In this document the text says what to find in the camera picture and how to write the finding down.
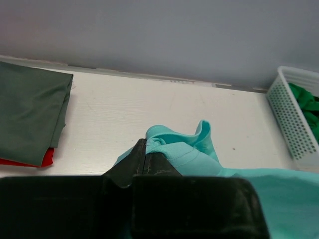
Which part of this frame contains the crumpled green t shirt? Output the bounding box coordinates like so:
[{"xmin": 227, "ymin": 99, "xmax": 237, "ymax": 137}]
[{"xmin": 289, "ymin": 83, "xmax": 319, "ymax": 142}]

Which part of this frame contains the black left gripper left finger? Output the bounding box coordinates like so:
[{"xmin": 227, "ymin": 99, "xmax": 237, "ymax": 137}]
[{"xmin": 0, "ymin": 139, "xmax": 146, "ymax": 239}]

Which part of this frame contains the folded grey t shirt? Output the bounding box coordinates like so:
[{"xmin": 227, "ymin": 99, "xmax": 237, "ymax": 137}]
[{"xmin": 0, "ymin": 62, "xmax": 73, "ymax": 166}]

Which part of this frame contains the teal t shirt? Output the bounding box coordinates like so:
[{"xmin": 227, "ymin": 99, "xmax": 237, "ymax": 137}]
[{"xmin": 112, "ymin": 120, "xmax": 319, "ymax": 239}]

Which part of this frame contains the folded red t shirt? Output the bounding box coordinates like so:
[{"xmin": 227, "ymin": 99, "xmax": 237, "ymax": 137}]
[{"xmin": 0, "ymin": 148, "xmax": 54, "ymax": 168}]

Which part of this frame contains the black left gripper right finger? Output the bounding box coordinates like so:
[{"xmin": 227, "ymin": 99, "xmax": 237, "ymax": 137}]
[{"xmin": 129, "ymin": 152, "xmax": 271, "ymax": 239}]

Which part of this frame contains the white plastic basket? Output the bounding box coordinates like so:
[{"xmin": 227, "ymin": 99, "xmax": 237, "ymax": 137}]
[{"xmin": 266, "ymin": 66, "xmax": 319, "ymax": 171}]

